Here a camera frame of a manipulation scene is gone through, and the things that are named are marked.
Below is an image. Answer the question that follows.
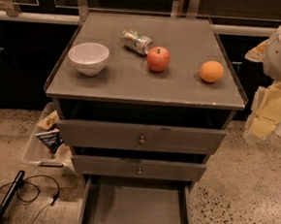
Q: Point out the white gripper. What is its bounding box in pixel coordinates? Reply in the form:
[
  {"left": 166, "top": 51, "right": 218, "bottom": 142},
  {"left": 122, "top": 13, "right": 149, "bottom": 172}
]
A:
[{"left": 243, "top": 24, "right": 281, "bottom": 143}]

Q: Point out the red apple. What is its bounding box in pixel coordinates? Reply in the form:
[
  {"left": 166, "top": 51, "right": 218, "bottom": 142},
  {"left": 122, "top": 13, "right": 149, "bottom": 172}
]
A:
[{"left": 146, "top": 47, "right": 171, "bottom": 73}]

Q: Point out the grey middle drawer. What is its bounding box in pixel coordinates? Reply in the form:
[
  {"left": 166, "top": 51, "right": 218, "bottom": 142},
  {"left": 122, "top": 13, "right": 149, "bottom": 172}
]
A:
[{"left": 72, "top": 155, "right": 206, "bottom": 181}]

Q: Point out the grey drawer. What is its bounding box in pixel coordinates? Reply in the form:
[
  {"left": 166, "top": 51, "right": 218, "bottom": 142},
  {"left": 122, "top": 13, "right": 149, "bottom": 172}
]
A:
[
  {"left": 79, "top": 176, "right": 191, "bottom": 224},
  {"left": 72, "top": 155, "right": 206, "bottom": 181},
  {"left": 57, "top": 119, "right": 226, "bottom": 154}
]

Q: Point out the grey drawer cabinet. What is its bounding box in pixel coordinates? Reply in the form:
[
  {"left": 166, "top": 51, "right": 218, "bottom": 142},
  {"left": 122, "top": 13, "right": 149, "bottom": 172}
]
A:
[{"left": 33, "top": 7, "right": 255, "bottom": 224}]

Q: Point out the grey top drawer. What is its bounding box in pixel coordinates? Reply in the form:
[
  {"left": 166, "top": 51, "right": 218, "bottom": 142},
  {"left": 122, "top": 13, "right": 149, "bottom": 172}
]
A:
[{"left": 57, "top": 119, "right": 226, "bottom": 154}]

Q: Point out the brass top drawer knob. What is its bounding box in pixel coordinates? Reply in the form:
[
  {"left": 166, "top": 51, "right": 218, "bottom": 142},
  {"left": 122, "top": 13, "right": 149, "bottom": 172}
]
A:
[{"left": 139, "top": 136, "right": 146, "bottom": 145}]

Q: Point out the grey bottom drawer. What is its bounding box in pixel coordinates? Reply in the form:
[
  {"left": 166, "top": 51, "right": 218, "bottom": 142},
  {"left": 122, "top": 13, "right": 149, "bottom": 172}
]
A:
[{"left": 79, "top": 176, "right": 191, "bottom": 224}]

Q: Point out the orange fruit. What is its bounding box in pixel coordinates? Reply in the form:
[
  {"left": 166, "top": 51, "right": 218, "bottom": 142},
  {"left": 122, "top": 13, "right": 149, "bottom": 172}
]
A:
[{"left": 200, "top": 60, "right": 224, "bottom": 83}]

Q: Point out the crushed soda can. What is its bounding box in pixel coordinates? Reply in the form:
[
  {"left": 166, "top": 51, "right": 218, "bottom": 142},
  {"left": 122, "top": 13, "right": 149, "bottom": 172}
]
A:
[{"left": 121, "top": 29, "right": 153, "bottom": 56}]

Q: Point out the white bowl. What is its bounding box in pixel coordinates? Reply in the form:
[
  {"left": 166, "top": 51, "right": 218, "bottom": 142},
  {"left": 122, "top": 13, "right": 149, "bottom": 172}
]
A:
[{"left": 67, "top": 42, "right": 110, "bottom": 77}]

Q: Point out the tan snack packet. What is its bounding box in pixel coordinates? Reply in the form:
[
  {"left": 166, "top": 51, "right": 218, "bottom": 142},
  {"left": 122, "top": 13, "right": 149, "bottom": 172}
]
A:
[{"left": 38, "top": 111, "right": 58, "bottom": 130}]

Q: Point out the dark snack bag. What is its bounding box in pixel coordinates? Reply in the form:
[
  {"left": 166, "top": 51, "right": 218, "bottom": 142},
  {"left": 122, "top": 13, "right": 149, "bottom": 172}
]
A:
[{"left": 36, "top": 129, "right": 63, "bottom": 158}]

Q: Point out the black bar stand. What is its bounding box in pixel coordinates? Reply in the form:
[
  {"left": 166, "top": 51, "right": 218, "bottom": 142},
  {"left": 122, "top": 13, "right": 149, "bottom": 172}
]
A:
[{"left": 0, "top": 170, "right": 25, "bottom": 221}]

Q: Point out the black cable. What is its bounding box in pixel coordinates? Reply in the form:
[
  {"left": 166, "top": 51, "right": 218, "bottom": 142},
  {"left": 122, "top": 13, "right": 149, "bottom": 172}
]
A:
[{"left": 0, "top": 160, "right": 62, "bottom": 224}]

